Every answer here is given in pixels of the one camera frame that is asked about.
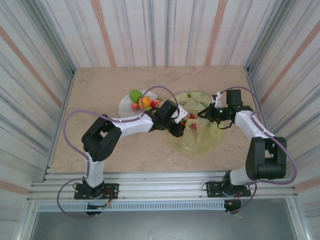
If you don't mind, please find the green round fruit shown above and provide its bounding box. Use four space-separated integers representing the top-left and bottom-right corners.
129 89 143 103

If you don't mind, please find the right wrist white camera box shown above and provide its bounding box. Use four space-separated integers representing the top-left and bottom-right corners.
211 91 224 108

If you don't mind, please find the yellow-green avocado print plastic bag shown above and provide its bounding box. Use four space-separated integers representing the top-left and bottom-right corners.
166 91 225 155

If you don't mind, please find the white plate blue grid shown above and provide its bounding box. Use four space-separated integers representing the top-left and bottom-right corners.
117 89 162 118

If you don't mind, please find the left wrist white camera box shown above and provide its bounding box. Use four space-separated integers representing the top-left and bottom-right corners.
174 104 190 124

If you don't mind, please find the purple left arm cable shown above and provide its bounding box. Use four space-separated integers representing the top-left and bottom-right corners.
56 85 181 219

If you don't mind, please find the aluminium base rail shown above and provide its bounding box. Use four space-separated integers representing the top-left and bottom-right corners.
26 171 300 202

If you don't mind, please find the orange fruit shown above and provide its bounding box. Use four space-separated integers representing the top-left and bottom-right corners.
138 96 152 109

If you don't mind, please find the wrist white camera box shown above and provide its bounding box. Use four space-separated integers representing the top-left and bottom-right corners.
211 91 224 108
174 104 190 124

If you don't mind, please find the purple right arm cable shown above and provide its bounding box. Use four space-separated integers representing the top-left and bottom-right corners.
217 86 299 216

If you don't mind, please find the grey slotted cable duct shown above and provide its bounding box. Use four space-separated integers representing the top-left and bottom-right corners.
36 201 226 213

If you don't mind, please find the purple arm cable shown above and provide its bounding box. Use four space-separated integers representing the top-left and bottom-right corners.
56 85 181 219
217 86 299 216

